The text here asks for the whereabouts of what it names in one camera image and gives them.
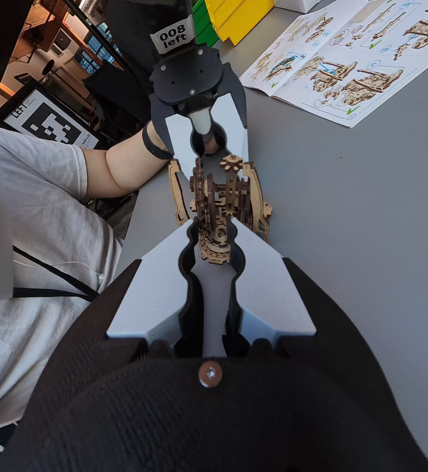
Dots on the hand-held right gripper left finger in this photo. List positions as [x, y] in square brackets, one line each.
[151, 291]

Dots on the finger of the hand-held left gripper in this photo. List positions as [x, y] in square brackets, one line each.
[179, 140]
[232, 125]

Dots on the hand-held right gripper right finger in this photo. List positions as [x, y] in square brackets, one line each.
[273, 295]

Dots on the wooden gear model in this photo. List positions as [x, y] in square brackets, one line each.
[219, 236]

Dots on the model instruction booklet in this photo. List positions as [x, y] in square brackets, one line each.
[346, 62]

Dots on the person's left hand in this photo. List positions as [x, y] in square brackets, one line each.
[157, 142]

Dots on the black wristband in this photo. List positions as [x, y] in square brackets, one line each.
[147, 145]

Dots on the green plastic bin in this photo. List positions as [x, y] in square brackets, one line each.
[202, 22]

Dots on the yellow plastic bin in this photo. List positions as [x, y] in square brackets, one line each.
[243, 14]

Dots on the person's white shirt torso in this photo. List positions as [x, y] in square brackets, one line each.
[51, 228]

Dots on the framed black-white marker sign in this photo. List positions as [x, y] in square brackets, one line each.
[51, 121]

